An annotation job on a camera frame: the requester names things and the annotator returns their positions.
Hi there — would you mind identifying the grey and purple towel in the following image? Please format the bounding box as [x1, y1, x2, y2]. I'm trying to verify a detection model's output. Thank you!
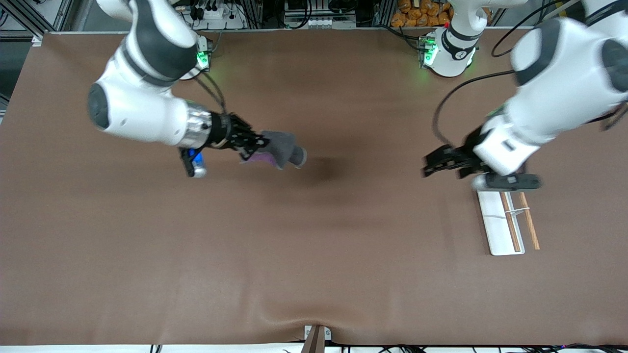
[240, 130, 308, 170]

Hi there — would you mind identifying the white rack with wooden bars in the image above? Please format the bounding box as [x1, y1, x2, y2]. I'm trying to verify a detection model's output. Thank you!
[477, 190, 540, 256]

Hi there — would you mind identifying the white power strip with plugs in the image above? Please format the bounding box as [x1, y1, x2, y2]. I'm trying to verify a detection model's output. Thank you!
[189, 0, 247, 30]

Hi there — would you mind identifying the brown table cover mat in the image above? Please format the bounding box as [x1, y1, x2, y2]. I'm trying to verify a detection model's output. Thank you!
[0, 28, 628, 346]

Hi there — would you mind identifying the white terminal strip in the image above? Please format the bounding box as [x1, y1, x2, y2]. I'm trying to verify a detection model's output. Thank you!
[286, 16, 357, 30]

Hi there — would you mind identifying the pile of orange objects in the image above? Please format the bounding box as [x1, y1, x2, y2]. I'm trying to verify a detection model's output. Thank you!
[391, 0, 455, 28]

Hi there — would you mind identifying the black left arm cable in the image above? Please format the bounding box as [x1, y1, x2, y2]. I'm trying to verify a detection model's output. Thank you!
[433, 0, 584, 148]

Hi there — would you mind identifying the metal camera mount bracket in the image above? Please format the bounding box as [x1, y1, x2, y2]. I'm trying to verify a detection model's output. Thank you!
[300, 325, 332, 353]

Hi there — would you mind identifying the grey aluminium frame profile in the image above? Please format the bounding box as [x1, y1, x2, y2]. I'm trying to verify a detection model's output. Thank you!
[0, 0, 75, 40]

